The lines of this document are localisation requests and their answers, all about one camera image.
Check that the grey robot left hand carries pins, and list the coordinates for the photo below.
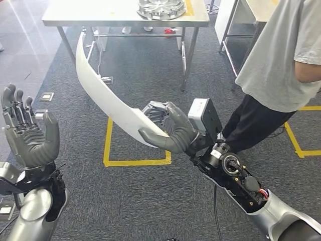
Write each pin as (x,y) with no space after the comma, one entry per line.
(32,146)

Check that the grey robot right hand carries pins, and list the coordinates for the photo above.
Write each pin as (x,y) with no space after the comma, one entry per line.
(180,133)

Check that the white curved plastic part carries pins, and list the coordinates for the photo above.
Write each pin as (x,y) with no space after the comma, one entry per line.
(105,96)

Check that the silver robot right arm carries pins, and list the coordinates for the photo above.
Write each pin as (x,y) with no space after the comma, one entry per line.
(276,213)

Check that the steel workbench table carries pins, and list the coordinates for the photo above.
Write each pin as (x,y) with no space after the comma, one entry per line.
(100,13)

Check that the metal floor socket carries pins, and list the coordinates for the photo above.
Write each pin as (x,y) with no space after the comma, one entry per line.
(6,211)
(108,80)
(41,114)
(47,96)

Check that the yellow floor tape square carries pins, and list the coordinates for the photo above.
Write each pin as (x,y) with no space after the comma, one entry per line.
(138,163)

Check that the small red object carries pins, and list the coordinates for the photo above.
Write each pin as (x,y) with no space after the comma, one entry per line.
(170,31)

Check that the yellow table tape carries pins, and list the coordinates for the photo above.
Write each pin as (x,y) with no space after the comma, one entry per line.
(189,8)

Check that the silver wheel hubcap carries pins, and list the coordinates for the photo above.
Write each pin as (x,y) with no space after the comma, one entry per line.
(160,8)

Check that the white table metal legs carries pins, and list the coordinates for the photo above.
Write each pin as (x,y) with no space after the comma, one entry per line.
(225,16)

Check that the person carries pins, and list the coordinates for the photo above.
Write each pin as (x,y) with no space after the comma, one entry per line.
(276,50)

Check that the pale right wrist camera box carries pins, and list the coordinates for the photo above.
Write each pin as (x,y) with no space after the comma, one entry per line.
(206,116)

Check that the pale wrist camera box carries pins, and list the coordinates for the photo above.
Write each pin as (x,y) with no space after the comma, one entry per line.
(8,179)
(206,116)

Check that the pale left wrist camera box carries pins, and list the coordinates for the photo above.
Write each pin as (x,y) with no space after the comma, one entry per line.
(8,179)

